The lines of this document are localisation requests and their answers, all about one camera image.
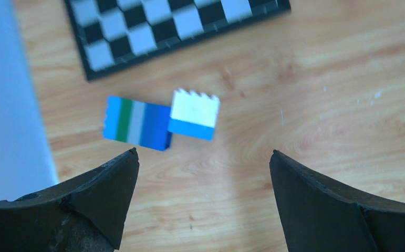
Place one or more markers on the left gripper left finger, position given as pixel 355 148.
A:
pixel 84 213

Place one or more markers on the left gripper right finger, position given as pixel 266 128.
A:
pixel 319 213

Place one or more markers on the black white chessboard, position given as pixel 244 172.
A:
pixel 114 35

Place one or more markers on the white blue toy block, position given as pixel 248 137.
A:
pixel 194 114

